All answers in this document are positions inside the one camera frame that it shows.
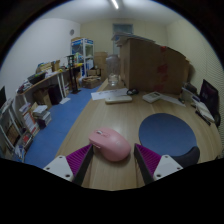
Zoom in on long wooden side desk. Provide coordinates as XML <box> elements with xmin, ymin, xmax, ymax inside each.
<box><xmin>16</xmin><ymin>63</ymin><xmax>84</xmax><ymax>111</ymax></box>

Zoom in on stacked cardboard boxes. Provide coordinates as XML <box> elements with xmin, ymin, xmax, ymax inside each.
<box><xmin>82</xmin><ymin>51</ymin><xmax>108</xmax><ymax>90</ymax></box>

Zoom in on low bookshelf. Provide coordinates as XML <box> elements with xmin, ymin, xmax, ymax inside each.
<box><xmin>0</xmin><ymin>99</ymin><xmax>34</xmax><ymax>161</ymax></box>

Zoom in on stack of books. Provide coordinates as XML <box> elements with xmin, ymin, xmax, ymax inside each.
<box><xmin>32</xmin><ymin>104</ymin><xmax>53</xmax><ymax>129</ymax></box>

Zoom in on window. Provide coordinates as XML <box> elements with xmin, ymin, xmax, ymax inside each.
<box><xmin>112</xmin><ymin>23</ymin><xmax>134</xmax><ymax>36</ymax></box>

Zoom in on black tall stand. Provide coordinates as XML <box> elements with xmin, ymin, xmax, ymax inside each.
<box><xmin>66</xmin><ymin>54</ymin><xmax>82</xmax><ymax>95</ymax></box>

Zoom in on ceiling light tube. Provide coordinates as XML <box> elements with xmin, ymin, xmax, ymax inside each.
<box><xmin>109</xmin><ymin>0</ymin><xmax>120</xmax><ymax>10</ymax></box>

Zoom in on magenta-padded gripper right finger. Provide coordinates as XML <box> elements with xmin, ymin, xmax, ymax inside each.
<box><xmin>133</xmin><ymin>143</ymin><xmax>184</xmax><ymax>185</ymax></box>

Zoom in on black office chair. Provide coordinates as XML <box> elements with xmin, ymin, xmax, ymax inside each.
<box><xmin>213</xmin><ymin>111</ymin><xmax>222</xmax><ymax>129</ymax></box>

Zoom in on black bin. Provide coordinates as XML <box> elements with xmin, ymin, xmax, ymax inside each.
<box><xmin>48</xmin><ymin>84</ymin><xmax>64</xmax><ymax>106</ymax></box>

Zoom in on small black object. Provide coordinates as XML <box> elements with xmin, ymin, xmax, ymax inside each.
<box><xmin>126</xmin><ymin>88</ymin><xmax>140</xmax><ymax>96</ymax></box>

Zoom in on blue and white shelf unit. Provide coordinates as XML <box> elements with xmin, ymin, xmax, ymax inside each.
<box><xmin>70</xmin><ymin>37</ymin><xmax>95</xmax><ymax>78</ymax></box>

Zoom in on black monitor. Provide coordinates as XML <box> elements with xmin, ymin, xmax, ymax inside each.
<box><xmin>199</xmin><ymin>78</ymin><xmax>221</xmax><ymax>118</ymax></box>

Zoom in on pink computer mouse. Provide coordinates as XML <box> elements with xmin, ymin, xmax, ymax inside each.
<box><xmin>88</xmin><ymin>127</ymin><xmax>132</xmax><ymax>163</ymax></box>

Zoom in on blue round mouse pad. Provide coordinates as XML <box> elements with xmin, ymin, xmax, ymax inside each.
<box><xmin>138</xmin><ymin>112</ymin><xmax>201</xmax><ymax>169</ymax></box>

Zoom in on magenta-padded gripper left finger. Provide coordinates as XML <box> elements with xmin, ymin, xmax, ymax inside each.
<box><xmin>43</xmin><ymin>143</ymin><xmax>95</xmax><ymax>187</ymax></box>

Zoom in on clear plastic jar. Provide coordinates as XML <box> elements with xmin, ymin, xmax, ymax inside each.
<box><xmin>105</xmin><ymin>54</ymin><xmax>122</xmax><ymax>87</ymax></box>

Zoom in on white calculator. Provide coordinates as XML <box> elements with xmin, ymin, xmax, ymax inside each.
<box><xmin>142</xmin><ymin>91</ymin><xmax>162</xmax><ymax>104</ymax></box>

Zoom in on black pen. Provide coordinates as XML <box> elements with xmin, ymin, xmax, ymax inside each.
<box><xmin>194</xmin><ymin>110</ymin><xmax>212</xmax><ymax>127</ymax></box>

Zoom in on large cardboard box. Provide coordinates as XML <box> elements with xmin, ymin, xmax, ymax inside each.
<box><xmin>111</xmin><ymin>31</ymin><xmax>190</xmax><ymax>95</ymax></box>

